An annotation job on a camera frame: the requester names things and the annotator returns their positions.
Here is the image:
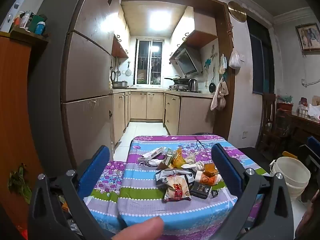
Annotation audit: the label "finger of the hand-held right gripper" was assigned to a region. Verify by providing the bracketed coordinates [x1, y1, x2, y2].
[299, 136, 320, 178]

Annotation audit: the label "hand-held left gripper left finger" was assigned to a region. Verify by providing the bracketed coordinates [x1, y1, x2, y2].
[27, 145, 118, 240]

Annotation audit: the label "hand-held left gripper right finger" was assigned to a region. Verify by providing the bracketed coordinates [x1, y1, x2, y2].
[211, 144, 294, 240]

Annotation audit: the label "small orange wrapper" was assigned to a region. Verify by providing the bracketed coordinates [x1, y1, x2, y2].
[204, 162, 220, 177]

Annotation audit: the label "orange and white packet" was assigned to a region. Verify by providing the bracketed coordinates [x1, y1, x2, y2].
[194, 170, 223, 186]

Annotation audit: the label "white tissue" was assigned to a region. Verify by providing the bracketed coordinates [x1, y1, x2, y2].
[181, 161, 206, 172]

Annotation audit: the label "black box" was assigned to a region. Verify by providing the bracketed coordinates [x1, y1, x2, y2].
[189, 182, 211, 200]

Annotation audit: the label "white plastic bucket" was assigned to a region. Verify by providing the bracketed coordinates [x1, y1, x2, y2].
[269, 156, 311, 201]

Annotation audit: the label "orange plastic packet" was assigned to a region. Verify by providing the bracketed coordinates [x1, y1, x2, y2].
[172, 147, 187, 168]

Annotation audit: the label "red bread wrapper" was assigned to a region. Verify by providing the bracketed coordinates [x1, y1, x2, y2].
[164, 175, 192, 202]

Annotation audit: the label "silver black wrapper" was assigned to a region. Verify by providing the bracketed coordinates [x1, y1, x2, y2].
[155, 168, 196, 188]

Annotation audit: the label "white cable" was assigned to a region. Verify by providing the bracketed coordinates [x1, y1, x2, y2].
[139, 158, 163, 167]

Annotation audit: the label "green box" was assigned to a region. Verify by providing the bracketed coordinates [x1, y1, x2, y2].
[164, 149, 175, 167]

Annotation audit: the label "long white printed box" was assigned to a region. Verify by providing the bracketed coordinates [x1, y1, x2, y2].
[141, 147, 163, 160]

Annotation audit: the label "brown paper scrap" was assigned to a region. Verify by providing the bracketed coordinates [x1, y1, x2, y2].
[157, 160, 172, 171]

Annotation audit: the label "person's left hand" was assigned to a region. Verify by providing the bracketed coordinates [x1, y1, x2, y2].
[111, 216, 165, 240]

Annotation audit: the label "dark wooden sideboard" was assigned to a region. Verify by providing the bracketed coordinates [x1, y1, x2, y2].
[275, 109, 320, 150]

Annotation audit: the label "white crumpled bag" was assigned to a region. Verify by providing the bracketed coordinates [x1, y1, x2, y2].
[308, 104, 320, 119]

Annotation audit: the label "potted plant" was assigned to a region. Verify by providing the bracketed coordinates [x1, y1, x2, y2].
[277, 95, 293, 110]

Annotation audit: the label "dark wooden chair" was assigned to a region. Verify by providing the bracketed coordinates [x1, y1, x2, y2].
[257, 92, 278, 150]

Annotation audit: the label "striped floral tablecloth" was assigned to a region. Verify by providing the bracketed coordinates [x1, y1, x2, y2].
[84, 135, 272, 240]

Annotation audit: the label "beige cloth bags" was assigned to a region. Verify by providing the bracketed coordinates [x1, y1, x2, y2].
[210, 76, 229, 111]

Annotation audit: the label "green leafy vegetables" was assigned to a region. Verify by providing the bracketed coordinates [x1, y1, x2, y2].
[9, 164, 32, 204]

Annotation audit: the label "black hanging pan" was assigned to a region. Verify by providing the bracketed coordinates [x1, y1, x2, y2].
[209, 67, 216, 93]

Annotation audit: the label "beige kitchen base cabinets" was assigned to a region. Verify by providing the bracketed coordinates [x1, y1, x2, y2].
[110, 90, 215, 145]

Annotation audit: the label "steel kettle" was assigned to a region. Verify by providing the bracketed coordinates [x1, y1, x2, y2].
[187, 78, 199, 92]

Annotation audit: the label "gas stove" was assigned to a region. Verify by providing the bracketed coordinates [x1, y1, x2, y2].
[167, 84, 189, 91]

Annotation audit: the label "grey refrigerator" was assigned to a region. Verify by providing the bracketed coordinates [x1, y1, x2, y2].
[26, 0, 115, 180]

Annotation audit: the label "black wok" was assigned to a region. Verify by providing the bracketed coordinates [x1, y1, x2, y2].
[164, 76, 192, 85]

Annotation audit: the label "plastic bag with blue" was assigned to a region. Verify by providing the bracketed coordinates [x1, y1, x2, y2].
[219, 54, 228, 75]

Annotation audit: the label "dark window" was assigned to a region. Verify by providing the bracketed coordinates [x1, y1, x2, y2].
[246, 15, 275, 95]

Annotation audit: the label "wooden cabinet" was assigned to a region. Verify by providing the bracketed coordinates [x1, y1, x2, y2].
[0, 29, 49, 230]

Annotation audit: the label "white plastic bag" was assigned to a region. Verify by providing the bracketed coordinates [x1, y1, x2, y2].
[229, 47, 242, 69]

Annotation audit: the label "framed picture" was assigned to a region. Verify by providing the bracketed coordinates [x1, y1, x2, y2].
[295, 23, 320, 53]

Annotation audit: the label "steel range hood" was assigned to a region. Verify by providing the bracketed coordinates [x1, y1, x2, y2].
[169, 47, 203, 77]

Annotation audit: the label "kitchen window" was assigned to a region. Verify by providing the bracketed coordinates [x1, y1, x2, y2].
[135, 39, 164, 85]

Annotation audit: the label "green carton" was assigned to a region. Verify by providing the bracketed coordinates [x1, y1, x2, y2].
[31, 15, 45, 32]

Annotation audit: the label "white bottle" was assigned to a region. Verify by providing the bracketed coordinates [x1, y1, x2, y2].
[20, 11, 32, 29]

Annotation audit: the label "beige wall cabinet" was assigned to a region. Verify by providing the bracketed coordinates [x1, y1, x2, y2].
[169, 6, 218, 60]
[111, 6, 130, 58]

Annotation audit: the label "gold wall clock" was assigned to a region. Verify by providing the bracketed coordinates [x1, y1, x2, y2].
[227, 1, 247, 22]

